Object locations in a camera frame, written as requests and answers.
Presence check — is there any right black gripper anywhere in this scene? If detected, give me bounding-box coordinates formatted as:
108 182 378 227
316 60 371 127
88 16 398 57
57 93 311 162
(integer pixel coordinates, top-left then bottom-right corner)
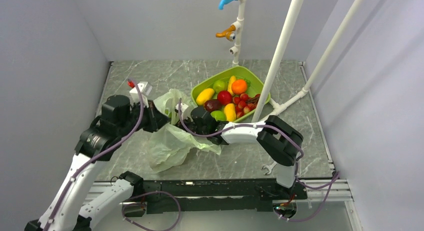
166 112 209 150

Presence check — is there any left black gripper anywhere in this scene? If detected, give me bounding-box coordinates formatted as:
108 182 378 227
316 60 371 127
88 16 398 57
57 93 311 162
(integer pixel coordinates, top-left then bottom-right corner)
117 99 171 138

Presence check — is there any light green plastic bag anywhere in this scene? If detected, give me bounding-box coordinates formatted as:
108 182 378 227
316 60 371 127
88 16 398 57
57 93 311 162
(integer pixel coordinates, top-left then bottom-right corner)
147 88 222 173

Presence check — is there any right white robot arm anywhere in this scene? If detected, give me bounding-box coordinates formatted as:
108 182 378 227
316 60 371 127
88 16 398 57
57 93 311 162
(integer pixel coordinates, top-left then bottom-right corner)
175 103 304 199

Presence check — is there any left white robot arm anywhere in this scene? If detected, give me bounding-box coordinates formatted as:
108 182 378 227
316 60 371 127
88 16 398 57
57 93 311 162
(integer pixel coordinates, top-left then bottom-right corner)
24 95 170 231

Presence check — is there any dark purple mangosteen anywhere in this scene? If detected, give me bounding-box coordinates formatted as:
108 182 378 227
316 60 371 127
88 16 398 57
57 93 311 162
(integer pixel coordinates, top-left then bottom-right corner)
203 99 222 113

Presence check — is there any yellow mango left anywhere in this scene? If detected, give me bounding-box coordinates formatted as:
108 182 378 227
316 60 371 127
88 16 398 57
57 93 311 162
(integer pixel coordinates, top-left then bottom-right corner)
195 88 215 106

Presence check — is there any yellow mango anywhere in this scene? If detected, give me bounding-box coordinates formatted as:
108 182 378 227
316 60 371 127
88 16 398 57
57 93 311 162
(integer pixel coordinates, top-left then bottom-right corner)
195 88 215 106
223 103 237 122

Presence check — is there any yellow mango front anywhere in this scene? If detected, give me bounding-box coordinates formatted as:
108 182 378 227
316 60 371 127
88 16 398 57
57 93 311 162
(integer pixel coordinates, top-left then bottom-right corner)
223 103 237 122

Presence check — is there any red apple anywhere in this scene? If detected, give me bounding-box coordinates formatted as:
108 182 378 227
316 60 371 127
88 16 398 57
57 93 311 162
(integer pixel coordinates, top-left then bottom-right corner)
217 90 233 106

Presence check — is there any green apple in basket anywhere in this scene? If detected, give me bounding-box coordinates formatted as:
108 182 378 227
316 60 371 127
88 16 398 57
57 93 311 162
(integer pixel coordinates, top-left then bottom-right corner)
212 80 228 94

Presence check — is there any orange fruit in basket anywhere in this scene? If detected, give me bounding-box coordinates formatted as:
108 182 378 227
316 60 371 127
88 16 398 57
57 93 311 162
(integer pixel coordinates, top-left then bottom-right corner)
232 79 249 95

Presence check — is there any yellow banana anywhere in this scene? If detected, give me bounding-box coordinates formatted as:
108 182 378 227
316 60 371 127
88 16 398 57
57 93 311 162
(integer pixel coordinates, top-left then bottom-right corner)
227 75 237 96

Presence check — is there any green plastic basket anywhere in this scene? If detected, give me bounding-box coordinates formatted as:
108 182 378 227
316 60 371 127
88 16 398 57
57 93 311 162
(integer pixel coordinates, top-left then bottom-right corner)
191 66 264 123

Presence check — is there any silver wrench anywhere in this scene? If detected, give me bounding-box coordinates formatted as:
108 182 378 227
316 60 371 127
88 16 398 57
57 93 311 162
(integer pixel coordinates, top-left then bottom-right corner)
261 161 277 175

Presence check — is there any orange faucet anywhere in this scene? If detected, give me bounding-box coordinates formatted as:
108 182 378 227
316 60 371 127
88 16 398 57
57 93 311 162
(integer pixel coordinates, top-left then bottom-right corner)
215 25 236 42

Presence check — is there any white pipe with faucets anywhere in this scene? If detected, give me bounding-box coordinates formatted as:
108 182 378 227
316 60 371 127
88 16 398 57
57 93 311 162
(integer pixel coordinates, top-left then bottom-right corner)
229 0 247 67

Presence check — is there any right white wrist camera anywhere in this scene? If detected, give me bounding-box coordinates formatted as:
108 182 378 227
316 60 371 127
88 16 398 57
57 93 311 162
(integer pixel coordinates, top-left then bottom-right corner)
175 103 192 120

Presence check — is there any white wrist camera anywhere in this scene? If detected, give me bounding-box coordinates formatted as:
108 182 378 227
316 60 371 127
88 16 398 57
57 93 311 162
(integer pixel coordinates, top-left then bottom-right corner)
127 80 153 108
175 103 192 120

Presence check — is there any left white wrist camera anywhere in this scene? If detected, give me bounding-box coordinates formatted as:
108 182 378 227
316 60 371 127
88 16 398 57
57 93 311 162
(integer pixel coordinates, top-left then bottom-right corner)
127 80 153 108

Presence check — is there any white pvc pipe frame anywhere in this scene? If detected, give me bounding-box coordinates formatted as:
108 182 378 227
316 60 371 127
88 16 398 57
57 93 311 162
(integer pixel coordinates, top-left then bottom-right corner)
252 0 364 122

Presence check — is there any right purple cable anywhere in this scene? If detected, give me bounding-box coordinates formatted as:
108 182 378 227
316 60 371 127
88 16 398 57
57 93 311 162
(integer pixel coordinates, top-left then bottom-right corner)
177 97 341 191

